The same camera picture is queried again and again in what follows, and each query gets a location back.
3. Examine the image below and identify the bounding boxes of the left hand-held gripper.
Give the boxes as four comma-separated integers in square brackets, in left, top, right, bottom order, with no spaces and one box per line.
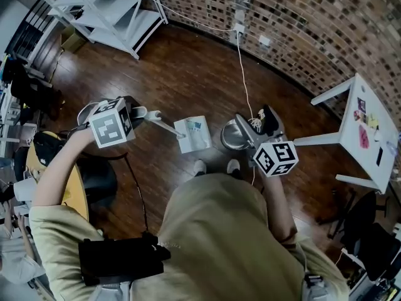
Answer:
[78,94,147,149]

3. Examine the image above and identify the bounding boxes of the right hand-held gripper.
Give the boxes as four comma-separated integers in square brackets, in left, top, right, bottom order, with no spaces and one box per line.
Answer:
[234,104,298,177]

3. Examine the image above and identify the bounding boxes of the metal bucket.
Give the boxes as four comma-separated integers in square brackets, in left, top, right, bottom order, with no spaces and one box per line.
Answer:
[220,119,251,152]

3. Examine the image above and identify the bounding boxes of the white long-handled dustpan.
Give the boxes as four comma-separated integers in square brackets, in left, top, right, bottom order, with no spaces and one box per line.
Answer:
[131,107,213,155]

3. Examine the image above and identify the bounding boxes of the person's left forearm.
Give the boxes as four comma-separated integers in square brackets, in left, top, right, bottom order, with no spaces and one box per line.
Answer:
[33,130,98,208]

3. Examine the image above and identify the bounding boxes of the person's right forearm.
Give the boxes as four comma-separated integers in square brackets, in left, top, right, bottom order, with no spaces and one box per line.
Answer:
[261,176,298,243]

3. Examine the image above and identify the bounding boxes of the person's black trousers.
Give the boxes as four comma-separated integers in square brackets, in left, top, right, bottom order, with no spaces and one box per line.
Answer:
[194,167,244,181]

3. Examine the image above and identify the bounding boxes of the white shelf unit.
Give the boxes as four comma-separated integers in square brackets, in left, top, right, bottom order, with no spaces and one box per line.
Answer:
[20,0,169,61]

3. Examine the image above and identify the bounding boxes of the cardboard box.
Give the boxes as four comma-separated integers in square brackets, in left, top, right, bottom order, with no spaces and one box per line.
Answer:
[60,26,87,55]

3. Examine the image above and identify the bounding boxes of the black bag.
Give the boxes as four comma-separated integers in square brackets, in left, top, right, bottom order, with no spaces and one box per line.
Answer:
[33,131,68,169]

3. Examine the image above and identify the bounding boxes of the round wooden table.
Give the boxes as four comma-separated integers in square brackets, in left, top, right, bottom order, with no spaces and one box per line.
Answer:
[26,131,118,222]

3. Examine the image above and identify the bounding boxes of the dark printed cards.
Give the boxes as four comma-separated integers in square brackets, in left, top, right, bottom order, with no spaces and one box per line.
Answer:
[353,97,368,124]

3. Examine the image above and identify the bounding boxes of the pink packet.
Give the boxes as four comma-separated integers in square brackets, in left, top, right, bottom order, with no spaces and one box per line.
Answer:
[358,124,370,150]

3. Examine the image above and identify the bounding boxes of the black jacket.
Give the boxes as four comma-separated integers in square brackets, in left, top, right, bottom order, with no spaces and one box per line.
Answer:
[9,61,62,120]

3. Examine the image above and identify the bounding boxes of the white rectangular table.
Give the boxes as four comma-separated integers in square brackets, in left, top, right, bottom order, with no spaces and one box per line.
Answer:
[293,73,400,194]

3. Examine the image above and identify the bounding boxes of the person's beige shirt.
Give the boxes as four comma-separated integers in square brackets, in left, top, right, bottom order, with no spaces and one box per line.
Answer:
[29,172,350,301]

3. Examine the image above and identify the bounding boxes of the small clear water bottle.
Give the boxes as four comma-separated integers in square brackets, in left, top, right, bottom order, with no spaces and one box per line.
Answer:
[385,138,400,155]

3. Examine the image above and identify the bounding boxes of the white lamp shade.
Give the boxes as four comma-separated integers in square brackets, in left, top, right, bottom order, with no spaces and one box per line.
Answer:
[14,177,37,202]

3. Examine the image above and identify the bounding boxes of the black metal railing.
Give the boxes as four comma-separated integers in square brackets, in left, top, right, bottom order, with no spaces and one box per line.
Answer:
[4,0,60,65]

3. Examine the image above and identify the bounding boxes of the black chest pack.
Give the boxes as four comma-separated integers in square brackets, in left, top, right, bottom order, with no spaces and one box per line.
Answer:
[78,232,172,287]

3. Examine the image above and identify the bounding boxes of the black office chair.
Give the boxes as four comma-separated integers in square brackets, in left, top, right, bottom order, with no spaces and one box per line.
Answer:
[318,189,401,282]

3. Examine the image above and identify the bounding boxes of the grey chest harness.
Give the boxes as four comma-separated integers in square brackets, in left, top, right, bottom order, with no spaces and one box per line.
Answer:
[93,273,326,301]

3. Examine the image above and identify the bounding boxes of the white cabinet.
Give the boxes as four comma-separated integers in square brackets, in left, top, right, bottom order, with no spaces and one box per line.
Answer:
[341,248,401,301]

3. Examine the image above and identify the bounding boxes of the white power cable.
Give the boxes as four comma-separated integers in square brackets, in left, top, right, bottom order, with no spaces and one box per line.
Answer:
[236,31,267,186]

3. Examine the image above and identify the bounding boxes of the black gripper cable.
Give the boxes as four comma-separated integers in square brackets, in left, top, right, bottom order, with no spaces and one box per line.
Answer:
[67,122,148,236]

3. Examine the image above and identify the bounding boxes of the thin white strung cable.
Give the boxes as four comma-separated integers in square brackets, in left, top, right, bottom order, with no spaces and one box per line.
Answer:
[120,0,239,33]

